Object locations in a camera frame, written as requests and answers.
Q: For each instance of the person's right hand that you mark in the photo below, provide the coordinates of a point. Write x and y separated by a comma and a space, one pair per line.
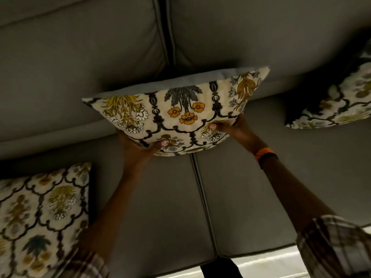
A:
240, 130

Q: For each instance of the person's left hand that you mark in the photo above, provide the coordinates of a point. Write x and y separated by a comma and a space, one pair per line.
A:
134, 150

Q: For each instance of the person's left thumb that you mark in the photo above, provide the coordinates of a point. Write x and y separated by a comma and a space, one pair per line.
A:
158, 145

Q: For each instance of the person's right thumb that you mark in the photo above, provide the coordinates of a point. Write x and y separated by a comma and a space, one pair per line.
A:
221, 126

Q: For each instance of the floral patterned cushion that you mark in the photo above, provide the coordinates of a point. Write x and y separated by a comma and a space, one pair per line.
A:
40, 220
179, 112
333, 101

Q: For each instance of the person's left forearm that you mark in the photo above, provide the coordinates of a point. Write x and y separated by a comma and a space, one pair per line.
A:
111, 212

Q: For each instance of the person's right forearm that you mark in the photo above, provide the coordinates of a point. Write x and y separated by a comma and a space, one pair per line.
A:
292, 189

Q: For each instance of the orange and black wristband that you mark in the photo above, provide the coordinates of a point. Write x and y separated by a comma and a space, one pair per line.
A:
265, 155

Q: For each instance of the grey sofa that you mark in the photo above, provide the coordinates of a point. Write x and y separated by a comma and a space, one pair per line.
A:
185, 54

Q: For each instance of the person's dark trouser leg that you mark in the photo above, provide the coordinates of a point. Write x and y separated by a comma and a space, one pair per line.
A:
220, 269

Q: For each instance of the plaid shirt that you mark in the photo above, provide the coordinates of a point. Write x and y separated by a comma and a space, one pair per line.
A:
333, 248

